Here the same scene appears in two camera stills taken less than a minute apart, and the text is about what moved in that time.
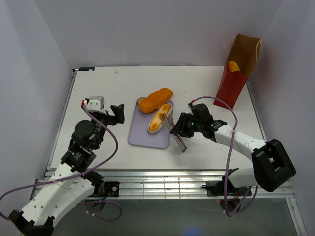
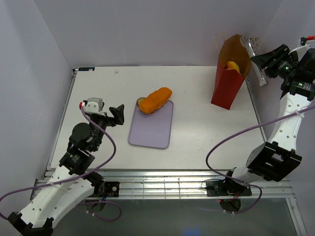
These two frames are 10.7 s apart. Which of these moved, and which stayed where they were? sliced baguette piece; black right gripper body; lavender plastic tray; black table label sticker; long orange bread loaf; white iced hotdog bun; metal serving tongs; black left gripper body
Moved: metal serving tongs; white iced hotdog bun; black right gripper body
Stayed: black left gripper body; sliced baguette piece; black table label sticker; long orange bread loaf; lavender plastic tray
